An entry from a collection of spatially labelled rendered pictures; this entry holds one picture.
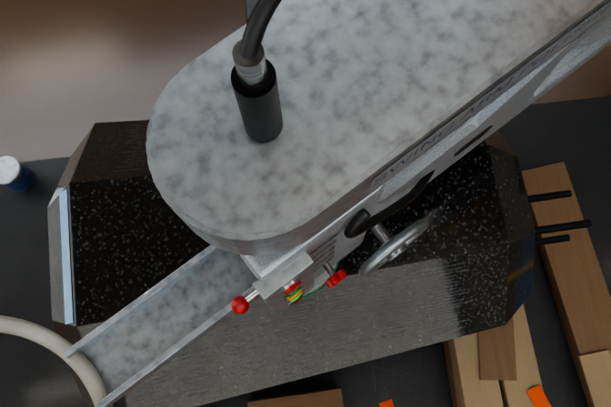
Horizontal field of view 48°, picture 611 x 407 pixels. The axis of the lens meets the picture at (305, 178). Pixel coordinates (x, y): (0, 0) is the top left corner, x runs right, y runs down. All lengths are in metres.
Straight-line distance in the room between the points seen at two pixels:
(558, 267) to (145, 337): 1.53
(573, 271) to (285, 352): 1.14
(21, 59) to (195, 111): 2.15
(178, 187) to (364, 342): 1.06
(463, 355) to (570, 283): 0.47
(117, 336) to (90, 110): 1.46
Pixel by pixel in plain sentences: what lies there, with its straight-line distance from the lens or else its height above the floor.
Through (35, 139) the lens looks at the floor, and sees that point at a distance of 2.70.
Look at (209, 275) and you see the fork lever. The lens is 1.32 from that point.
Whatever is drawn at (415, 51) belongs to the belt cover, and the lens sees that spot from 0.76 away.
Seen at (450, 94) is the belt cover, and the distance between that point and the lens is 0.74.
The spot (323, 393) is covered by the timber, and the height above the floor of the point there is 0.14.
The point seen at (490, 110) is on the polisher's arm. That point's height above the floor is 1.41.
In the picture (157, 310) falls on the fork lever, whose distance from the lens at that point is 1.33.
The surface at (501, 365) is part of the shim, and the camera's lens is 2.23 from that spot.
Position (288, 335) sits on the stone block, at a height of 0.72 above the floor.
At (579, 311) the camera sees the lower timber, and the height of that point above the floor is 0.09.
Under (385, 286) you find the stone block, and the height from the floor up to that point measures 0.79.
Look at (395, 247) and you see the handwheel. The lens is 1.12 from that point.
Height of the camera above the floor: 2.37
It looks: 75 degrees down
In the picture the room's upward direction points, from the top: 3 degrees counter-clockwise
